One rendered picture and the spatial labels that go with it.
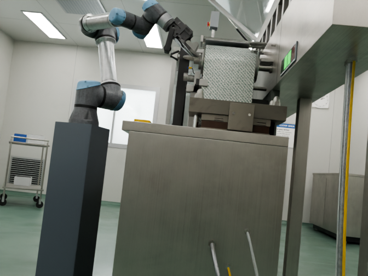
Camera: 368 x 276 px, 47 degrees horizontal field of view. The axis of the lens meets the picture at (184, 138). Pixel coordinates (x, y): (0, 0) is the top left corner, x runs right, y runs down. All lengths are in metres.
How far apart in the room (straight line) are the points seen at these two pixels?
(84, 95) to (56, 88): 5.89
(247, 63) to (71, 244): 1.17
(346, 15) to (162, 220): 0.98
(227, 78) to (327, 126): 6.00
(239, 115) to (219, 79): 0.30
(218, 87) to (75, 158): 0.76
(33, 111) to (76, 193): 6.10
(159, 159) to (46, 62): 6.66
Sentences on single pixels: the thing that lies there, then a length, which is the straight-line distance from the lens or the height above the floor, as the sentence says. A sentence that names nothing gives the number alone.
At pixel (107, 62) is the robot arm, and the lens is 2.32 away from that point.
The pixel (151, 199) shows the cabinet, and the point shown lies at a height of 0.60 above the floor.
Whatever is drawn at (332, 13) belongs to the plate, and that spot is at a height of 1.17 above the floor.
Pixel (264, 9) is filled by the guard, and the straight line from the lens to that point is 2.57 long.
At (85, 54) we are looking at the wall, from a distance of 8.02.
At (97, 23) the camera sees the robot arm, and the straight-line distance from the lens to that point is 2.21.
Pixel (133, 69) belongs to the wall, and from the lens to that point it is 7.77.
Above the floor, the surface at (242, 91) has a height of 1.11.
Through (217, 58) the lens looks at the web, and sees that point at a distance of 1.97.
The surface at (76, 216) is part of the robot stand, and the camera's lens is 2.06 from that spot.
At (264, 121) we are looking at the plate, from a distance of 1.75.
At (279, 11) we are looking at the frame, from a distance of 2.18.
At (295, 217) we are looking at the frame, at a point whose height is 0.56.
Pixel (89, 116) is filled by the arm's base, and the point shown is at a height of 0.94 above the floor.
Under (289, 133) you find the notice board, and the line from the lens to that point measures 7.67.
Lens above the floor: 0.72
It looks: 5 degrees up
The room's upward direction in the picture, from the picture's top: 6 degrees clockwise
